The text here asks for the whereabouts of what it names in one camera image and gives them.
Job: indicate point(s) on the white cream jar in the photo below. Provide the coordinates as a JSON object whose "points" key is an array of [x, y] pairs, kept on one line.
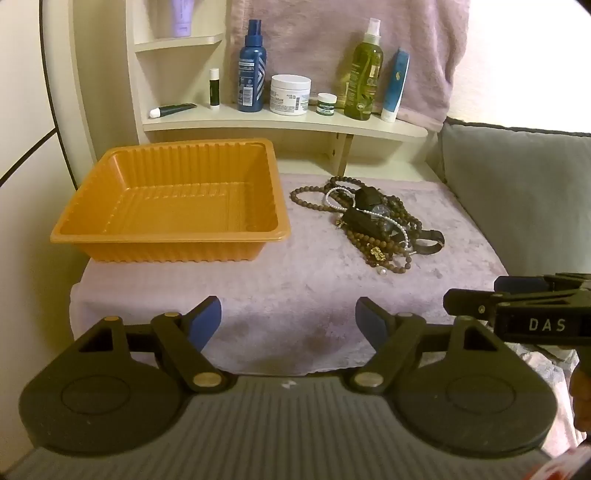
{"points": [[290, 94]]}

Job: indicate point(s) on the blue spray bottle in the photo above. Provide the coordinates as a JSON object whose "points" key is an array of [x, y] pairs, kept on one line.
{"points": [[251, 74]]}

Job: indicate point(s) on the small green label jar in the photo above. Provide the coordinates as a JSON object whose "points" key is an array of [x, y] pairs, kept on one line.
{"points": [[327, 107]]}

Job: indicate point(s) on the green spray bottle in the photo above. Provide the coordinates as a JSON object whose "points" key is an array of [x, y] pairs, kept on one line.
{"points": [[364, 78]]}

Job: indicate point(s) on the pink hanging towel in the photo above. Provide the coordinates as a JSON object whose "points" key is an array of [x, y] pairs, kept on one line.
{"points": [[314, 37]]}

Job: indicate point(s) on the blue white tube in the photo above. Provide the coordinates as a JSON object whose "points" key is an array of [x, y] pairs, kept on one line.
{"points": [[397, 83]]}

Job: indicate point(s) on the black wristwatch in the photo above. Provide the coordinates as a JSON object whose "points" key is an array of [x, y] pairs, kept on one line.
{"points": [[369, 221]]}

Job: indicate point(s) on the orange plastic tray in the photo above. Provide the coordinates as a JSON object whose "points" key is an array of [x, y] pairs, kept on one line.
{"points": [[175, 203]]}

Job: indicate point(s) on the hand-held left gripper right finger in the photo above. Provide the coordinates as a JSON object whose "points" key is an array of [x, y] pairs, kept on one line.
{"points": [[369, 323]]}

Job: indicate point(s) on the lip balm stick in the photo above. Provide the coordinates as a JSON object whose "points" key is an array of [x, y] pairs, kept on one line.
{"points": [[214, 92]]}

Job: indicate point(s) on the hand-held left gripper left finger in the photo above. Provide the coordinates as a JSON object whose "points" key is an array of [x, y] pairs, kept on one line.
{"points": [[205, 323]]}

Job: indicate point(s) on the purple tube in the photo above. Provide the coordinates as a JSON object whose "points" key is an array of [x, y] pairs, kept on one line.
{"points": [[181, 18]]}

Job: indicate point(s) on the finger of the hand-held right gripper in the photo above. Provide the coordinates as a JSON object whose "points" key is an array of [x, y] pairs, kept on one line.
{"points": [[471, 303], [521, 285]]}

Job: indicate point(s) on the cream shelf unit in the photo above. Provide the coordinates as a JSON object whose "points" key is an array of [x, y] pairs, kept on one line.
{"points": [[277, 121]]}

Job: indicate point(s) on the grey sofa cushion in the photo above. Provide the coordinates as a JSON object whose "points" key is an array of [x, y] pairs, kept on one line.
{"points": [[521, 184]]}

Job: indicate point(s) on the dark green tube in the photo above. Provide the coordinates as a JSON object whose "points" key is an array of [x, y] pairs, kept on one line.
{"points": [[178, 109]]}

